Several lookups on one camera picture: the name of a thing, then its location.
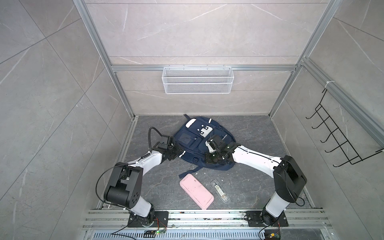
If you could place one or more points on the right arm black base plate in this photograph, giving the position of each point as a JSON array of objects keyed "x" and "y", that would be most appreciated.
[{"x": 264, "y": 219}]

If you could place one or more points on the aluminium front rail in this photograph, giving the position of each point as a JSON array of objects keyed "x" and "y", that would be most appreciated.
[{"x": 208, "y": 219}]

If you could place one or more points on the navy blue student backpack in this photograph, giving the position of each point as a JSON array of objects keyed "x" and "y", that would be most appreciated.
[{"x": 192, "y": 137}]

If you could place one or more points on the black wire hook rack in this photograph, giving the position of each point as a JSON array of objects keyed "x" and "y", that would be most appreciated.
[{"x": 338, "y": 136}]

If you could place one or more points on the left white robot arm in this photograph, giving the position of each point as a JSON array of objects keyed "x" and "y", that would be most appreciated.
[{"x": 125, "y": 183}]

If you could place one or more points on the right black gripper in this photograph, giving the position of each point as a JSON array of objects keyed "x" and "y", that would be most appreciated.
[{"x": 208, "y": 160}]

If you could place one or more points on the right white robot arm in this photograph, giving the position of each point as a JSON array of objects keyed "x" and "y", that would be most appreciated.
[{"x": 289, "y": 179}]

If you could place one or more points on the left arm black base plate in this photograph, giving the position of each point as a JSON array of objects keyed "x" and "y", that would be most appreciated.
[{"x": 153, "y": 220}]

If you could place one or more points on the pink pencil case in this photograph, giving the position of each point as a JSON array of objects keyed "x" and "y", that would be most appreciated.
[{"x": 197, "y": 192}]

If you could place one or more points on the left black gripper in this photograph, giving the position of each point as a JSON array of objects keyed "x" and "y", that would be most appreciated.
[{"x": 179, "y": 150}]

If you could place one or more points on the white wire mesh basket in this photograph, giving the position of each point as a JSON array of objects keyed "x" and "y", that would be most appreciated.
[{"x": 194, "y": 80}]

